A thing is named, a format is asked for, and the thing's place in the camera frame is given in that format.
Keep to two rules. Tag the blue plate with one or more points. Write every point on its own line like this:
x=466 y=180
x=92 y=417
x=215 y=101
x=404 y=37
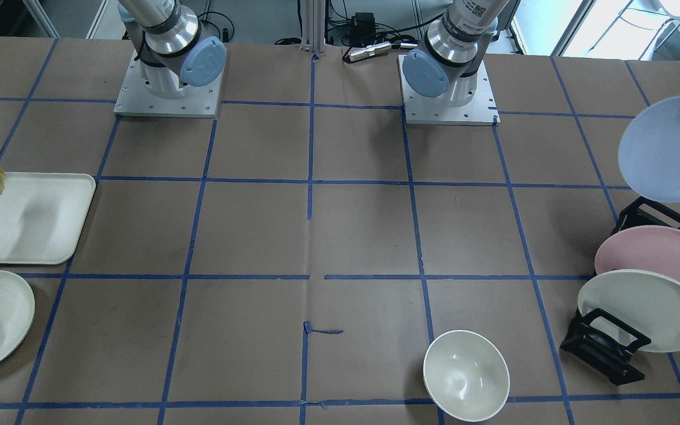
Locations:
x=649 y=152

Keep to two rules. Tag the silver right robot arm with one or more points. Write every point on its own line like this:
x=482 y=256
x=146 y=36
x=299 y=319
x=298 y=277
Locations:
x=169 y=41

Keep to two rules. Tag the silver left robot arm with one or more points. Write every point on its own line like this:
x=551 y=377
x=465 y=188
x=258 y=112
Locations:
x=439 y=75

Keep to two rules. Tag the black plate rack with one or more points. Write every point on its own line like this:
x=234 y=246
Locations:
x=596 y=348

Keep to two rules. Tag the pink plate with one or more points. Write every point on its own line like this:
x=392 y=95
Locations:
x=651 y=248

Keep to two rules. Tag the cream white plate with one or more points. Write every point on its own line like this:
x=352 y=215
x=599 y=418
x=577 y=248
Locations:
x=648 y=302

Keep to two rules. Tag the white rectangular tray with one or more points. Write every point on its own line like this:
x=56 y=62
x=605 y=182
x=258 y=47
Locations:
x=42 y=216

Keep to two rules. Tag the silver cylindrical connector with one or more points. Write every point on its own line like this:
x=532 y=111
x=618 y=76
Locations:
x=354 y=55

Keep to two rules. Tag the white bowl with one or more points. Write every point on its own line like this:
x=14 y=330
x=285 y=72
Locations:
x=466 y=376

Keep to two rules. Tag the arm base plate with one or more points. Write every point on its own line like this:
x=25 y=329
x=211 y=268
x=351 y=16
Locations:
x=470 y=102
x=158 y=92

